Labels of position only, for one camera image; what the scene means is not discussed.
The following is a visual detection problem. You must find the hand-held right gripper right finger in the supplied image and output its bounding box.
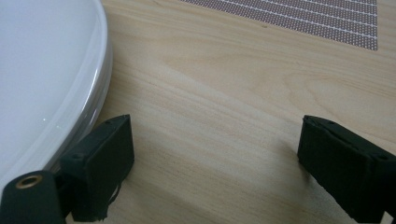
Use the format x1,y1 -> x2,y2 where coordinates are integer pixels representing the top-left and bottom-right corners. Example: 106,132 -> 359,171
296,115 -> 396,224

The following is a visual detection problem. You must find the brown woven mesh placemat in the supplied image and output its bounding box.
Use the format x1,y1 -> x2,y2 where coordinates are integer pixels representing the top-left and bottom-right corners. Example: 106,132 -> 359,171
180,0 -> 379,51

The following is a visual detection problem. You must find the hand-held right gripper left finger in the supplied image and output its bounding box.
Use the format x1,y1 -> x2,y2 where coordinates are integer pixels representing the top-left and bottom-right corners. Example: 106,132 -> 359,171
58,114 -> 135,223

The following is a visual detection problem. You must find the white round plate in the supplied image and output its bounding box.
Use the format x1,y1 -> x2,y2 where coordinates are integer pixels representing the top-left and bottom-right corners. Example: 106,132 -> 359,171
0,0 -> 114,192

